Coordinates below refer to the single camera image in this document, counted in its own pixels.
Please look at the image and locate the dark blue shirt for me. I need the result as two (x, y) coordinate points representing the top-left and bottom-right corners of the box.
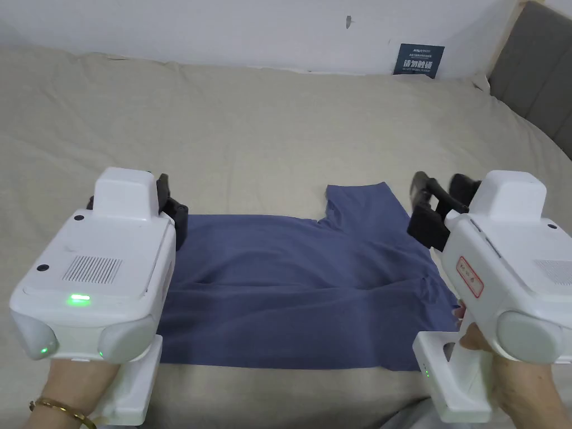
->
(158, 180), (462, 372)

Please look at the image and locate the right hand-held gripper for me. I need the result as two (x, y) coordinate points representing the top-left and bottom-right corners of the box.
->
(406, 169), (572, 423)

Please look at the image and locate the dark blue card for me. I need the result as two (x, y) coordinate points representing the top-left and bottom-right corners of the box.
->
(393, 42), (446, 79)

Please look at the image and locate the person's right hand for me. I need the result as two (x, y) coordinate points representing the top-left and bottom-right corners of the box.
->
(451, 303), (572, 429)

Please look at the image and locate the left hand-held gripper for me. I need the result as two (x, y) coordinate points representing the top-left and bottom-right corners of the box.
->
(8, 167), (189, 426)

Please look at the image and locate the person's left forearm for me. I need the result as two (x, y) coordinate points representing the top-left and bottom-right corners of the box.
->
(26, 399), (97, 429)

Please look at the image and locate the grey padded headboard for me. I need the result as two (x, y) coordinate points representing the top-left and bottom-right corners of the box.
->
(485, 0), (572, 163)

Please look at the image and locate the bed with beige sheet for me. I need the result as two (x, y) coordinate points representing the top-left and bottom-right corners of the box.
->
(0, 44), (572, 429)

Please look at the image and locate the person's left hand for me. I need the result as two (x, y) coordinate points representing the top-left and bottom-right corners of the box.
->
(34, 357), (122, 423)

